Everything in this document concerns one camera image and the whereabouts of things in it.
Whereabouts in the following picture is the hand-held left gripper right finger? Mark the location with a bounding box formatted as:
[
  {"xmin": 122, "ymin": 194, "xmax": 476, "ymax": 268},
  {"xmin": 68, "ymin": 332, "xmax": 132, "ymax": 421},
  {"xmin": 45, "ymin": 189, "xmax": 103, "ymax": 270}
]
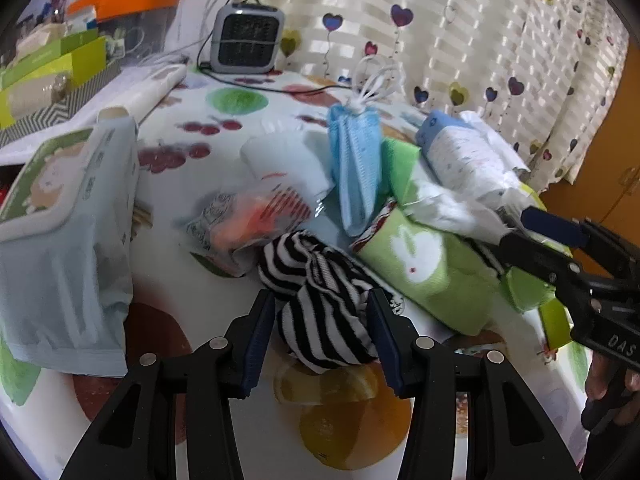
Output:
[{"xmin": 366, "ymin": 287, "xmax": 583, "ymax": 480}]

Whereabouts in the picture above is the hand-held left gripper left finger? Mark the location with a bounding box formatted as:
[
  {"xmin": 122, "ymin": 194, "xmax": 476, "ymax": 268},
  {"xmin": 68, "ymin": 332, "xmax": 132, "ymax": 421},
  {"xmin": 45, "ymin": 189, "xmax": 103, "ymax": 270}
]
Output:
[{"xmin": 60, "ymin": 289, "xmax": 277, "ymax": 480}]

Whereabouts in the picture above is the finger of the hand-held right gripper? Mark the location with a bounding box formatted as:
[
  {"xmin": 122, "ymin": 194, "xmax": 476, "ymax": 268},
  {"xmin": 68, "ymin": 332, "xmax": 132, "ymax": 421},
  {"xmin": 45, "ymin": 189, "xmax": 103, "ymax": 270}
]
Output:
[
  {"xmin": 520, "ymin": 207, "xmax": 640, "ymax": 281},
  {"xmin": 497, "ymin": 230, "xmax": 640, "ymax": 303}
]

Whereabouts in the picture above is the black white striped cloth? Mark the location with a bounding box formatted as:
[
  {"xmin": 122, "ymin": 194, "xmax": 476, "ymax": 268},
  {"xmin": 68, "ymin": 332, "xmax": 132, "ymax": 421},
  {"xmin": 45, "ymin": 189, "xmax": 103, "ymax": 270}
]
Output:
[{"xmin": 257, "ymin": 230, "xmax": 396, "ymax": 376}]

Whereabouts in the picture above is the white blue tissue pack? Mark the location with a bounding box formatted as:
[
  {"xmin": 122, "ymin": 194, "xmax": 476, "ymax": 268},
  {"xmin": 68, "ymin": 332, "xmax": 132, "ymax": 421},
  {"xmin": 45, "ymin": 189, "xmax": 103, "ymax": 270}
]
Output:
[{"xmin": 405, "ymin": 110, "xmax": 531, "ymax": 251}]

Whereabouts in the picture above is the blue face mask bundle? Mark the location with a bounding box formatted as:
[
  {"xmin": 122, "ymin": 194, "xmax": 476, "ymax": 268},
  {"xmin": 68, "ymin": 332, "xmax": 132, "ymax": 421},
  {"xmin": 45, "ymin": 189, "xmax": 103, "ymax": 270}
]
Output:
[{"xmin": 327, "ymin": 55, "xmax": 403, "ymax": 238}]

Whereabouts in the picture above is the person's right hand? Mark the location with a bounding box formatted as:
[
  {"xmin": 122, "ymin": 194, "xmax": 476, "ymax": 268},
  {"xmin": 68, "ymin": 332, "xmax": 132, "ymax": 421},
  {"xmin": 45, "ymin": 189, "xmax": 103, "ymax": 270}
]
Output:
[{"xmin": 582, "ymin": 355, "xmax": 640, "ymax": 423}]

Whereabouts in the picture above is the lime green cloth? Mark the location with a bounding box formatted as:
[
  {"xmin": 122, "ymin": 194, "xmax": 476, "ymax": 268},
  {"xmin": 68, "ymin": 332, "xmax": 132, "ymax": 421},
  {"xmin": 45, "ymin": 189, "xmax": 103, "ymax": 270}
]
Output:
[{"xmin": 539, "ymin": 302, "xmax": 573, "ymax": 352}]

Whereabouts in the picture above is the fruit print tablecloth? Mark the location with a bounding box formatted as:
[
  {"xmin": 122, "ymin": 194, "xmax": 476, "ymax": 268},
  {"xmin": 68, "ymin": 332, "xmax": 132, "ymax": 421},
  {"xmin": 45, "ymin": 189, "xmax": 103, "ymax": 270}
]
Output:
[{"xmin": 0, "ymin": 67, "xmax": 593, "ymax": 480}]

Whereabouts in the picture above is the green rabbit print towel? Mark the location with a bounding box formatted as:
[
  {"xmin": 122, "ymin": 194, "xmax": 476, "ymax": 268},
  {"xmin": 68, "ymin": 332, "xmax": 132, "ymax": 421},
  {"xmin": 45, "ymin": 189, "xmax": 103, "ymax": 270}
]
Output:
[{"xmin": 352, "ymin": 205, "xmax": 561, "ymax": 336}]

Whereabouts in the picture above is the wooden cabinet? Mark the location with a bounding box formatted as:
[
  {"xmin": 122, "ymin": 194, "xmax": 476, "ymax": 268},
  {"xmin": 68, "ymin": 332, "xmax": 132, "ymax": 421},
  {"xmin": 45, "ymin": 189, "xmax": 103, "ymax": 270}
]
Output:
[{"xmin": 540, "ymin": 35, "xmax": 640, "ymax": 281}]

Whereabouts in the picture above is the white plastic bag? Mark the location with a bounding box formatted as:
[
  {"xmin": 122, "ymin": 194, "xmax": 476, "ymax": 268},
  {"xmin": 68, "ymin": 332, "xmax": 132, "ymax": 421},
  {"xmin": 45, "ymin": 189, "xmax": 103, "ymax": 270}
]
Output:
[{"xmin": 460, "ymin": 110, "xmax": 531, "ymax": 176}]

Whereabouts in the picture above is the clear packet with orange print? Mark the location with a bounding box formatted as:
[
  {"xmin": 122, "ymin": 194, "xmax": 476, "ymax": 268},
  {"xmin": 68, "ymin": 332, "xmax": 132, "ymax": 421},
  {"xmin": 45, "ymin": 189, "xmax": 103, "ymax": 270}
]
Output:
[{"xmin": 185, "ymin": 182, "xmax": 321, "ymax": 278}]

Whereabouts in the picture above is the light blue wet wipes pack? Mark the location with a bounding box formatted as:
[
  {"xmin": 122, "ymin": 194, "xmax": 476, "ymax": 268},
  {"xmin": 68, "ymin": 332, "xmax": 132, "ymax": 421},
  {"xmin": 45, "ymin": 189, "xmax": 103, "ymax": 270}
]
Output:
[{"xmin": 0, "ymin": 117, "xmax": 141, "ymax": 378}]

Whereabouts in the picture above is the heart print striped curtain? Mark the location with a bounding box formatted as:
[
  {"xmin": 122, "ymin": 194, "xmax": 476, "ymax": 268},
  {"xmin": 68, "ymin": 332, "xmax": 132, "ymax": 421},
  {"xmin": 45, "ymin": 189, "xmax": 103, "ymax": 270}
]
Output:
[{"xmin": 240, "ymin": 0, "xmax": 632, "ymax": 191}]

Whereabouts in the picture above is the white paper roll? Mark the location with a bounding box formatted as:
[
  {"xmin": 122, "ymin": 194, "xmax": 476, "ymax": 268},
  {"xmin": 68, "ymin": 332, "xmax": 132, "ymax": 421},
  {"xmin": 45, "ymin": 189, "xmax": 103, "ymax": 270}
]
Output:
[{"xmin": 97, "ymin": 64, "xmax": 188, "ymax": 126}]

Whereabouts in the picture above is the grey zigzag patterned tray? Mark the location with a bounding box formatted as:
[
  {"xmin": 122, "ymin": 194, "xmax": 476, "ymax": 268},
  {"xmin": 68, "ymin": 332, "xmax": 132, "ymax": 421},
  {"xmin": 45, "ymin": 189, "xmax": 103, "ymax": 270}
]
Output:
[{"xmin": 0, "ymin": 57, "xmax": 123, "ymax": 148}]

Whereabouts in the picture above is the grey desktop heater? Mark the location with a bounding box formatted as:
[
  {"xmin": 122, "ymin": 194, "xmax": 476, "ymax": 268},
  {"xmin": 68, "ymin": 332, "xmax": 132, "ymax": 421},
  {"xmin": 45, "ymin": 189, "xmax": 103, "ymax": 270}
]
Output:
[{"xmin": 209, "ymin": 2, "xmax": 286, "ymax": 75}]

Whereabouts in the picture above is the green cardboard box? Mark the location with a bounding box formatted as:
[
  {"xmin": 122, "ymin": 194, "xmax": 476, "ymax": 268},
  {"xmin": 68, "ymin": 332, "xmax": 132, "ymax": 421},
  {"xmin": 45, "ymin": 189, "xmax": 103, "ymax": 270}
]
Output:
[{"xmin": 0, "ymin": 27, "xmax": 108, "ymax": 130}]

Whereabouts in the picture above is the clear box with orange lid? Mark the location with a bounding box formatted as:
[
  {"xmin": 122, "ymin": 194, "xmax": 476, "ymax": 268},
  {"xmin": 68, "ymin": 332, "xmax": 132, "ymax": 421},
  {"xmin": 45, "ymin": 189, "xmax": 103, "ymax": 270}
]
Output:
[{"xmin": 67, "ymin": 0, "xmax": 183, "ymax": 61}]

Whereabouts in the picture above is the white cable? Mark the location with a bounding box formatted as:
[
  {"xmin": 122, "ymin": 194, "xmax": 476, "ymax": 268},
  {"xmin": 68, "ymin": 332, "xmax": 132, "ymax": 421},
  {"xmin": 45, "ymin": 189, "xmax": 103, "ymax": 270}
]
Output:
[{"xmin": 140, "ymin": 0, "xmax": 241, "ymax": 68}]

